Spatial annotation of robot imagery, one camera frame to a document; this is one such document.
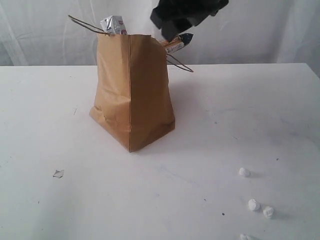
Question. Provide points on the spaghetti package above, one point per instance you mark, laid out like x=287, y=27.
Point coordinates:
x=178, y=43

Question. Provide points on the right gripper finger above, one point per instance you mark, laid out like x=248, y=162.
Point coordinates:
x=172, y=28
x=161, y=16

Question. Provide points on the small white blue carton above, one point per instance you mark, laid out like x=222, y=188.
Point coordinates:
x=113, y=25

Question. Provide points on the large brown paper bag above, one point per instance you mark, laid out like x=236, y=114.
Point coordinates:
x=132, y=101

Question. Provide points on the white pellet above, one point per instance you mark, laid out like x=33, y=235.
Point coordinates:
x=253, y=205
x=244, y=172
x=245, y=237
x=268, y=211

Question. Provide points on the torn label scrap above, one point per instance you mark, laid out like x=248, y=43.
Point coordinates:
x=58, y=174

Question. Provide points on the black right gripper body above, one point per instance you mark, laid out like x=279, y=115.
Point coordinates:
x=195, y=11

